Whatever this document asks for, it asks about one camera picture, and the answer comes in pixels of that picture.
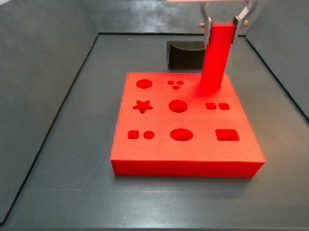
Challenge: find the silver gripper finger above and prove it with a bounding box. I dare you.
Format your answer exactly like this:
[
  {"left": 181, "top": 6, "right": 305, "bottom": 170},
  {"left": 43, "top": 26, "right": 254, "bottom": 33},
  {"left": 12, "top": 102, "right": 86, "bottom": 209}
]
[
  {"left": 199, "top": 2, "right": 213, "bottom": 44},
  {"left": 233, "top": 0, "right": 258, "bottom": 33}
]

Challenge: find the red arch peg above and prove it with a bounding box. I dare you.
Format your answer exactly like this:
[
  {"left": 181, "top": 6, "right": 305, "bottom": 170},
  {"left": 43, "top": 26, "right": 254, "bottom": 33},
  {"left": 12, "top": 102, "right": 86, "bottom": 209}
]
[{"left": 199, "top": 22, "right": 236, "bottom": 95}]

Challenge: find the black curved holder stand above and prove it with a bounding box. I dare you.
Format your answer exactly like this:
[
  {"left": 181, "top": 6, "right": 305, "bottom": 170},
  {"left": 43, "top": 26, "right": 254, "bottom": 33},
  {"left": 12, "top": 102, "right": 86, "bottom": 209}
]
[{"left": 167, "top": 41, "right": 205, "bottom": 69}]

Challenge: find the red shape sorter block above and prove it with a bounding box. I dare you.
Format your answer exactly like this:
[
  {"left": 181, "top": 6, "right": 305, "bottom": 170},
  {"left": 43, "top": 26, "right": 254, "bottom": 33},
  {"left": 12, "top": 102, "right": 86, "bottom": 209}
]
[{"left": 110, "top": 72, "right": 266, "bottom": 178}]

